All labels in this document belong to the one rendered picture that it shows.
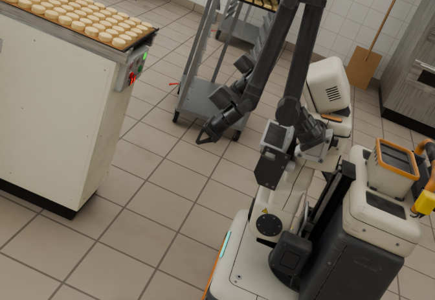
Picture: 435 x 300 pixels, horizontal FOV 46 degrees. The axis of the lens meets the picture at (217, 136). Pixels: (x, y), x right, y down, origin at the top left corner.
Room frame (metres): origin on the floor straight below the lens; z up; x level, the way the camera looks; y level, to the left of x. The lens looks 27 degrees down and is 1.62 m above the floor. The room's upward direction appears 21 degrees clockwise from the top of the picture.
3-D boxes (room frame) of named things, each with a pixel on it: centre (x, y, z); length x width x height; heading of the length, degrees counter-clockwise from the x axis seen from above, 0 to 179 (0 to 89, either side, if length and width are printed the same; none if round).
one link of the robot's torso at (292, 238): (1.73, -0.36, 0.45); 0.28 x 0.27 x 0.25; 176
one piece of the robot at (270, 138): (1.80, -0.24, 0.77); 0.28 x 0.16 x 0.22; 176
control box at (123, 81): (2.00, 0.44, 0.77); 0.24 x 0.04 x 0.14; 177
